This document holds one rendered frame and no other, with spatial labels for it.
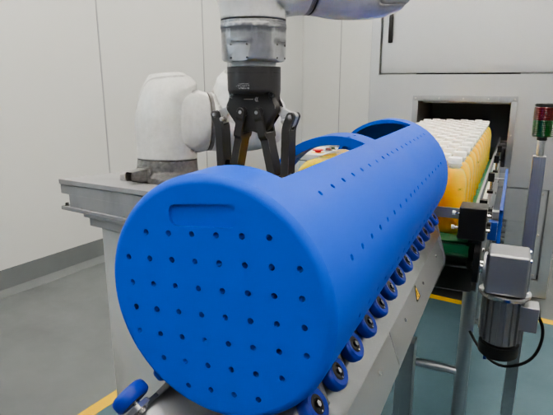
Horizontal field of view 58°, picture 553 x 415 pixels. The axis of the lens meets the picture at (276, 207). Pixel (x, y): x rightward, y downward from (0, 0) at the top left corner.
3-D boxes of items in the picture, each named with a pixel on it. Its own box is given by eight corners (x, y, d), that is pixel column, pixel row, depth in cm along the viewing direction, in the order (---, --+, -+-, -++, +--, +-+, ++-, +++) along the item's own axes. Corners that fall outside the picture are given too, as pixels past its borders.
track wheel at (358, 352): (332, 342, 70) (342, 337, 69) (341, 328, 74) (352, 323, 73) (350, 370, 70) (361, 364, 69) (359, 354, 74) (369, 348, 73)
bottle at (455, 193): (430, 227, 150) (436, 160, 145) (453, 226, 152) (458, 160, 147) (444, 235, 143) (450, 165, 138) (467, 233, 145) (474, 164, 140)
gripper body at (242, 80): (213, 64, 68) (216, 132, 71) (269, 63, 65) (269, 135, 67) (240, 66, 75) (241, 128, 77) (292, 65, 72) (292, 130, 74)
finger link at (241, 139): (245, 109, 70) (237, 106, 70) (231, 184, 74) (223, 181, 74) (258, 108, 73) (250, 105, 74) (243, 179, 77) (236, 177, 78)
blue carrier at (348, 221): (129, 396, 64) (94, 175, 58) (342, 224, 141) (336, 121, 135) (344, 445, 52) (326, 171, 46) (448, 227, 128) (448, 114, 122)
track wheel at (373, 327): (347, 319, 76) (358, 314, 75) (356, 308, 80) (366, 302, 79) (364, 344, 76) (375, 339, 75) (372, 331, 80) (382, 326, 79)
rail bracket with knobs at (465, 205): (448, 242, 137) (452, 205, 134) (452, 235, 143) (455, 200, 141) (488, 247, 133) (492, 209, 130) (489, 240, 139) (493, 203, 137)
